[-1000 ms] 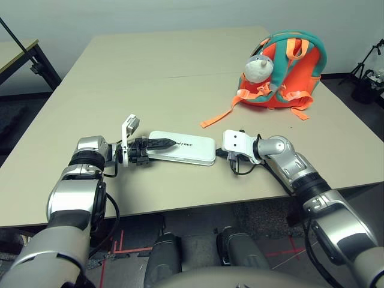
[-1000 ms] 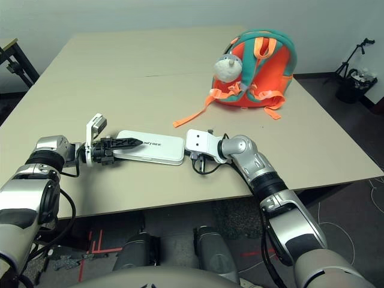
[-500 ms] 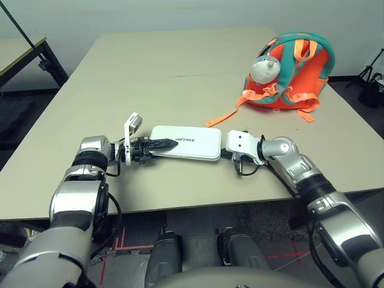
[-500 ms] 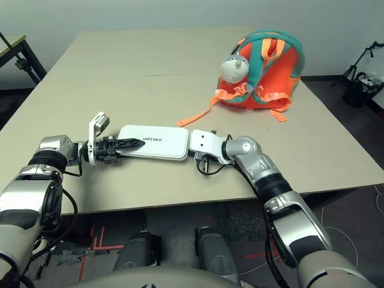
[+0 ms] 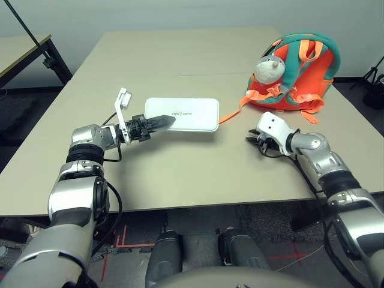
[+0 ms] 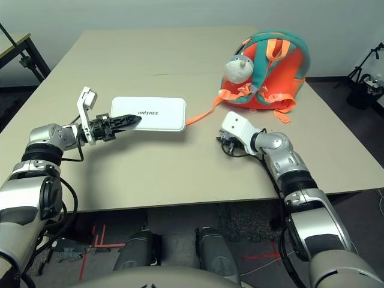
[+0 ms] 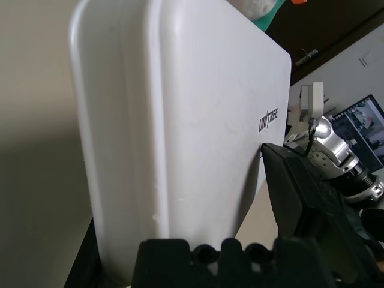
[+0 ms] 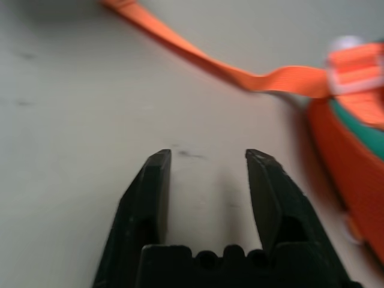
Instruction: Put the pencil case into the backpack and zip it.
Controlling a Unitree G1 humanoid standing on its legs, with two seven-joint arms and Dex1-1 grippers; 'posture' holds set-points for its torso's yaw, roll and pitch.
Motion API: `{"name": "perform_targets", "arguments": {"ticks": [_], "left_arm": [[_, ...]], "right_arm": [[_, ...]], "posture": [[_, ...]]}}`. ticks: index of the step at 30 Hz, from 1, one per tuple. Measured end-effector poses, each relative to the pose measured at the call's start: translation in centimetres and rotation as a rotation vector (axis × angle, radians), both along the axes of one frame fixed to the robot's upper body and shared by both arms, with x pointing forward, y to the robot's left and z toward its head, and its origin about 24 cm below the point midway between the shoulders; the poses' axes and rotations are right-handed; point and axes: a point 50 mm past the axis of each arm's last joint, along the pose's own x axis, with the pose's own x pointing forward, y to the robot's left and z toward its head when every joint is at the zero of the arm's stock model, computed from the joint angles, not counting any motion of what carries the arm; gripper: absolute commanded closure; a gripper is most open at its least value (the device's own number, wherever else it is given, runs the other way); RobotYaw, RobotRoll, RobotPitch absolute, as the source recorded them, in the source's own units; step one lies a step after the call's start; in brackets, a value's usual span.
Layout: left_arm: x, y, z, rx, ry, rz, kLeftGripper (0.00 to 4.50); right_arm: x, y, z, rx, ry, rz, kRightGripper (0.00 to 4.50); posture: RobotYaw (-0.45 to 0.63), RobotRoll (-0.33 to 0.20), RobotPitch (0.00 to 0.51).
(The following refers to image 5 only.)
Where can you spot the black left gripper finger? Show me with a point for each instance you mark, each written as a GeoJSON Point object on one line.
{"type": "Point", "coordinates": [162, 122]}

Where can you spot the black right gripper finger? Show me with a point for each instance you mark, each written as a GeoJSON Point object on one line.
{"type": "Point", "coordinates": [255, 132]}
{"type": "Point", "coordinates": [254, 141]}

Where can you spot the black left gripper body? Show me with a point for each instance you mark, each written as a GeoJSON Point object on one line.
{"type": "Point", "coordinates": [138, 128]}

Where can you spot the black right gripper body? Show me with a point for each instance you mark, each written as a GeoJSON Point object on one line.
{"type": "Point", "coordinates": [270, 145]}

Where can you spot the white pencil case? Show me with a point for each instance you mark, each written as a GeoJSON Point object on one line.
{"type": "Point", "coordinates": [192, 108]}

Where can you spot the grey white plush toy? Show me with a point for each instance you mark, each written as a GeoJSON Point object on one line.
{"type": "Point", "coordinates": [268, 70]}

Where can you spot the orange and teal backpack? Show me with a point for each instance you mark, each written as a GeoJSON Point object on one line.
{"type": "Point", "coordinates": [309, 78]}

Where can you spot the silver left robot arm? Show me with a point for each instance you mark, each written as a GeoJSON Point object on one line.
{"type": "Point", "coordinates": [75, 192]}

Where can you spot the black table leg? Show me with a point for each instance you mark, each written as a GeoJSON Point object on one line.
{"type": "Point", "coordinates": [304, 216]}

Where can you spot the grey right robot leg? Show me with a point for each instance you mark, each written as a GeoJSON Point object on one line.
{"type": "Point", "coordinates": [243, 249]}

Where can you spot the grey robot leg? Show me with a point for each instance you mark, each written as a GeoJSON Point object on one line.
{"type": "Point", "coordinates": [243, 249]}
{"type": "Point", "coordinates": [165, 258]}

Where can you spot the black tripod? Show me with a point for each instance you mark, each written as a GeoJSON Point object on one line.
{"type": "Point", "coordinates": [373, 90]}

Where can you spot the black foam mat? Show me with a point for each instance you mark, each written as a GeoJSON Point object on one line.
{"type": "Point", "coordinates": [15, 117]}

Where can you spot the grey left robot leg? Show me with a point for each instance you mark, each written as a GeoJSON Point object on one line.
{"type": "Point", "coordinates": [165, 258]}

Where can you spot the grey robot torso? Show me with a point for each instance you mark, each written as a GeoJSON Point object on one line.
{"type": "Point", "coordinates": [240, 279]}

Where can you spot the thin black pole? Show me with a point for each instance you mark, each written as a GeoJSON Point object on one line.
{"type": "Point", "coordinates": [24, 25]}

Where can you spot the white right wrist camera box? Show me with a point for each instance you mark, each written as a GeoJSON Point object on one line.
{"type": "Point", "coordinates": [274, 126]}

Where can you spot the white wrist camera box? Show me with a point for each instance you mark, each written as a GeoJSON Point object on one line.
{"type": "Point", "coordinates": [121, 117]}
{"type": "Point", "coordinates": [274, 126]}

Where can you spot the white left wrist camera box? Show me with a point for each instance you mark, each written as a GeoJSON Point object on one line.
{"type": "Point", "coordinates": [121, 117]}

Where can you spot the beige side table black frame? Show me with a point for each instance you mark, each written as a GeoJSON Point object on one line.
{"type": "Point", "coordinates": [18, 49]}

